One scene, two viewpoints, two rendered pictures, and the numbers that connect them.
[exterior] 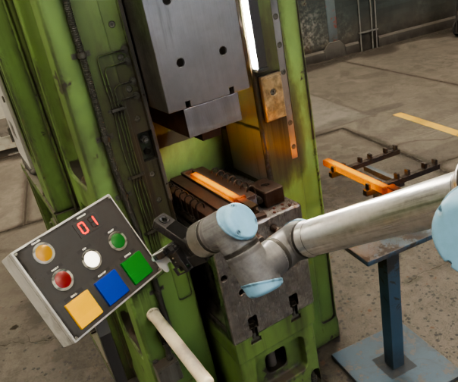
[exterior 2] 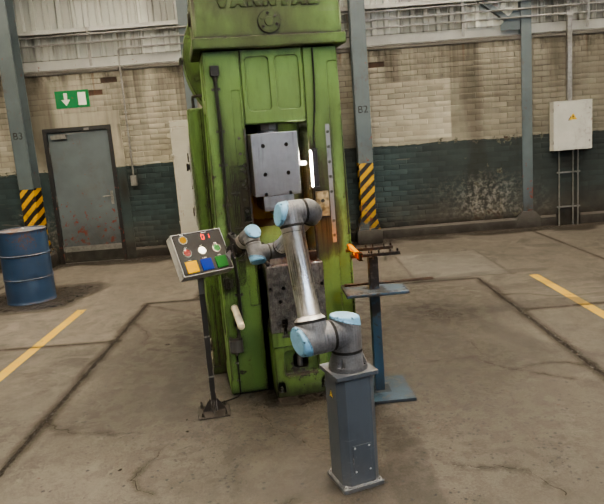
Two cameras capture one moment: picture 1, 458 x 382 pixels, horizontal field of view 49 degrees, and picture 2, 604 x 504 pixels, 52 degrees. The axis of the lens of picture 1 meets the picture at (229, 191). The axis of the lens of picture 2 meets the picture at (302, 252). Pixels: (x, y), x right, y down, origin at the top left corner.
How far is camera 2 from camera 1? 2.54 m
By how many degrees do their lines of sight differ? 20
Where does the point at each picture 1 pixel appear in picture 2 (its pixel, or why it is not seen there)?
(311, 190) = (345, 265)
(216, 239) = (243, 237)
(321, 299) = not seen: hidden behind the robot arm
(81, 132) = (216, 200)
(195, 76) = (272, 182)
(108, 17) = (239, 150)
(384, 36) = (587, 214)
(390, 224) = not seen: hidden behind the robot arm
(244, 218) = (255, 230)
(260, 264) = (256, 248)
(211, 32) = (283, 163)
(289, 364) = (309, 367)
